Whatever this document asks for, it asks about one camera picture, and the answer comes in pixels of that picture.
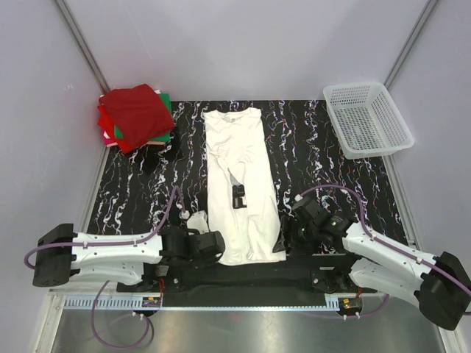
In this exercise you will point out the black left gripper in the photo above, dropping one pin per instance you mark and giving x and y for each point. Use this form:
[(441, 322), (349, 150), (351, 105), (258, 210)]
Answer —
[(206, 261)]

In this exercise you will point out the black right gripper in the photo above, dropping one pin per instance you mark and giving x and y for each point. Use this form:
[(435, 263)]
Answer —
[(298, 247)]

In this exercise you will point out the white printed t-shirt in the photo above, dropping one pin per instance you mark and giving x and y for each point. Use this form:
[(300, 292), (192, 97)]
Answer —
[(242, 204)]

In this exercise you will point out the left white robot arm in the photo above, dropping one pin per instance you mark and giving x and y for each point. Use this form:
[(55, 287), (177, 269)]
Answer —
[(63, 255)]

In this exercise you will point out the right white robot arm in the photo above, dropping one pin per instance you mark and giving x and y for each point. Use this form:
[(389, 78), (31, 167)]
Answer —
[(438, 286)]

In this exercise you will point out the pink folded t-shirt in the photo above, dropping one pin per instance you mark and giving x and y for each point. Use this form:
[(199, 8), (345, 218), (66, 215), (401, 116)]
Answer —
[(108, 141)]

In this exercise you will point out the white plastic basket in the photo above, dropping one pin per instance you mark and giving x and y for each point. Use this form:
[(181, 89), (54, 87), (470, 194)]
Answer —
[(366, 120)]

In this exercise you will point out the dark red folded t-shirt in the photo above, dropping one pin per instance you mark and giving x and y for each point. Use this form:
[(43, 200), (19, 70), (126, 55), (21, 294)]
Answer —
[(110, 102)]

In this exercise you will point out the green folded t-shirt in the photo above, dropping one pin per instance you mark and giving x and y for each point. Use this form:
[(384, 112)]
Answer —
[(142, 116)]

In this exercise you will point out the bright red folded t-shirt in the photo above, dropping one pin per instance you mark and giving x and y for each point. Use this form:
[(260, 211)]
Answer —
[(105, 123)]

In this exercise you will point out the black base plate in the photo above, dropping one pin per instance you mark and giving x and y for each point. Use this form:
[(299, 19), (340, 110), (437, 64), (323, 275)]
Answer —
[(297, 278)]

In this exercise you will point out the grey slotted cable duct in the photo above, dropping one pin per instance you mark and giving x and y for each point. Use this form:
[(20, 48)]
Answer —
[(316, 303)]

